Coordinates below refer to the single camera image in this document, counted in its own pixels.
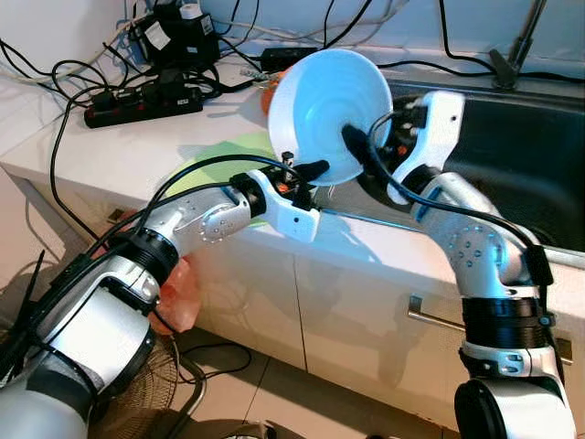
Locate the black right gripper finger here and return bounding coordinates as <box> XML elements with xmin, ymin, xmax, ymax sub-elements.
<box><xmin>342</xmin><ymin>123</ymin><xmax>385</xmax><ymax>180</ymax></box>

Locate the white ribbed bowl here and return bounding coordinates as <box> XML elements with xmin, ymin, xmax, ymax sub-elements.
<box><xmin>268</xmin><ymin>48</ymin><xmax>394</xmax><ymax>187</ymax></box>

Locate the light green plate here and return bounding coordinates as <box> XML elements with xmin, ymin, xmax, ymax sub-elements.
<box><xmin>169</xmin><ymin>131</ymin><xmax>280</xmax><ymax>198</ymax></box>

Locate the orange square bowl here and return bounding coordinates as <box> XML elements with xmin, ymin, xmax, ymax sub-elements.
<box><xmin>259</xmin><ymin>78</ymin><xmax>280</xmax><ymax>115</ymax></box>

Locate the small black power adapter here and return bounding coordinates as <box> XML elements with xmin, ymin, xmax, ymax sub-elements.
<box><xmin>261</xmin><ymin>46</ymin><xmax>316</xmax><ymax>72</ymax></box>

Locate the stainless steel sink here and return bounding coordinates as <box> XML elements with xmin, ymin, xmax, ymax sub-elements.
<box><xmin>315</xmin><ymin>78</ymin><xmax>585</xmax><ymax>271</ymax></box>

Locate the metal faucet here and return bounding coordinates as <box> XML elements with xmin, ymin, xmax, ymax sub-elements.
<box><xmin>489</xmin><ymin>0</ymin><xmax>549</xmax><ymax>91</ymax></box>

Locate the orange plastic bag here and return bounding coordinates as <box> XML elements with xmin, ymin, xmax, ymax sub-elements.
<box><xmin>146</xmin><ymin>256</ymin><xmax>197</xmax><ymax>335</ymax></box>

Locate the black power strip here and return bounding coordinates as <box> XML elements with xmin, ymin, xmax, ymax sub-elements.
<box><xmin>84</xmin><ymin>75</ymin><xmax>204</xmax><ymax>129</ymax></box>

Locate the black charger box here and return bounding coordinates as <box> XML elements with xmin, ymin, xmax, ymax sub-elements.
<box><xmin>137</xmin><ymin>0</ymin><xmax>220</xmax><ymax>70</ymax></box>

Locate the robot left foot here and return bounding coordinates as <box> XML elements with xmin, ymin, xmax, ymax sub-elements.
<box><xmin>219</xmin><ymin>421</ymin><xmax>275</xmax><ymax>439</ymax></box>

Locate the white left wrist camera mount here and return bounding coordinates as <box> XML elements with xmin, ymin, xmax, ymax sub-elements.
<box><xmin>259</xmin><ymin>169</ymin><xmax>323</xmax><ymax>243</ymax></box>

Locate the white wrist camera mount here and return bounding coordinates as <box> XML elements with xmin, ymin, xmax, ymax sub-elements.
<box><xmin>388</xmin><ymin>91</ymin><xmax>465</xmax><ymax>204</ymax></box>
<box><xmin>259</xmin><ymin>169</ymin><xmax>323</xmax><ymax>243</ymax></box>

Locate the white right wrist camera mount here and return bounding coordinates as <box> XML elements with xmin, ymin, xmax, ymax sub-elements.
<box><xmin>388</xmin><ymin>91</ymin><xmax>465</xmax><ymax>204</ymax></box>

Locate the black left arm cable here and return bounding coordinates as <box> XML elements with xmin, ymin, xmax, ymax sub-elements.
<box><xmin>18</xmin><ymin>154</ymin><xmax>298</xmax><ymax>367</ymax></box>

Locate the black cable behind sink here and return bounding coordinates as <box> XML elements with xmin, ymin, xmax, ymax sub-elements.
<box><xmin>375</xmin><ymin>0</ymin><xmax>585</xmax><ymax>83</ymax></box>

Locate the long steel drawer handle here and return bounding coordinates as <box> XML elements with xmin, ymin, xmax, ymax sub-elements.
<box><xmin>409</xmin><ymin>294</ymin><xmax>575</xmax><ymax>364</ymax></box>

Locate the black cable on floor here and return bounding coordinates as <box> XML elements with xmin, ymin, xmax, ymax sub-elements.
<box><xmin>174</xmin><ymin>343</ymin><xmax>252</xmax><ymax>380</ymax></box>

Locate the black power strip cord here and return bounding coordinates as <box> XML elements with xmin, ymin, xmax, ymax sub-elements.
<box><xmin>50</xmin><ymin>87</ymin><xmax>115</xmax><ymax>239</ymax></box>

